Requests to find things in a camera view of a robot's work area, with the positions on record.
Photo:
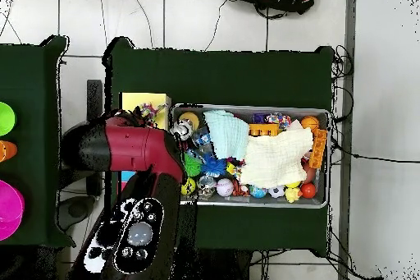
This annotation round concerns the orange plastic cup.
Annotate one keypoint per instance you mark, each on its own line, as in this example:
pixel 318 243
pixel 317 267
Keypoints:
pixel 7 151

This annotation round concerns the blue spiky ball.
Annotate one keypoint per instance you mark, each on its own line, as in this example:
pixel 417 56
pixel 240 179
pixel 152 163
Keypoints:
pixel 213 165

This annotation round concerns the wooden three-hole box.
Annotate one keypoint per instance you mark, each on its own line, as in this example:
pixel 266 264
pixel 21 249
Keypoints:
pixel 131 99

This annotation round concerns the orange toy basketball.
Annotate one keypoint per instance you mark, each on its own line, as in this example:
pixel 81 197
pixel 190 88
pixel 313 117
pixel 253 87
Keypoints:
pixel 310 123

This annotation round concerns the green-clothed side table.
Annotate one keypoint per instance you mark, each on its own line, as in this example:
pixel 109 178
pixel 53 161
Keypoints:
pixel 29 96

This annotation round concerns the yellow ball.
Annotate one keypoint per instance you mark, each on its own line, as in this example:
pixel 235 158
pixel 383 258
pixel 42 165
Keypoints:
pixel 189 187

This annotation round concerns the orange plastic grid tray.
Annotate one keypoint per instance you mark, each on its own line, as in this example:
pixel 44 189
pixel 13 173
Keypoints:
pixel 318 148

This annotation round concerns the cream muslin cloth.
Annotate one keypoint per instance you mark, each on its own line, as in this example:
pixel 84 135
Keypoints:
pixel 279 158

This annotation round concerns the crushed drink can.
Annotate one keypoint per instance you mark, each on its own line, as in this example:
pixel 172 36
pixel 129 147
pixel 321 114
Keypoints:
pixel 183 129

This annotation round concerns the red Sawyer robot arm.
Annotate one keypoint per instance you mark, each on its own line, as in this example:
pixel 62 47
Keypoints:
pixel 131 148

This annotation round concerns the mint green muslin cloth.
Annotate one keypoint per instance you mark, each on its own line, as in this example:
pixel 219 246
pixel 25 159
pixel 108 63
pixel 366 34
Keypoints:
pixel 226 135

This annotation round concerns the silver mesh bin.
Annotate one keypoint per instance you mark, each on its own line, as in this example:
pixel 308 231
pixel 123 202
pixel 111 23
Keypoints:
pixel 262 203

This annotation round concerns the dark green table cloth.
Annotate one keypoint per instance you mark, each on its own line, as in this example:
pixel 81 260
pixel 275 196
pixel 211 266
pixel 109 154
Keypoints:
pixel 229 76

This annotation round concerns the magenta plastic bowl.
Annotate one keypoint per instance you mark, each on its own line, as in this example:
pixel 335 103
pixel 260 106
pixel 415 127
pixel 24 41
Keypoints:
pixel 10 207

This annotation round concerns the green spiky ball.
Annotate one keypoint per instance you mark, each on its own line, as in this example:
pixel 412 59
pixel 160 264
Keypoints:
pixel 193 165

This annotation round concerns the white baseball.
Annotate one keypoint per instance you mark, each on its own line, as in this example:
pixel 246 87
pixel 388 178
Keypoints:
pixel 225 187

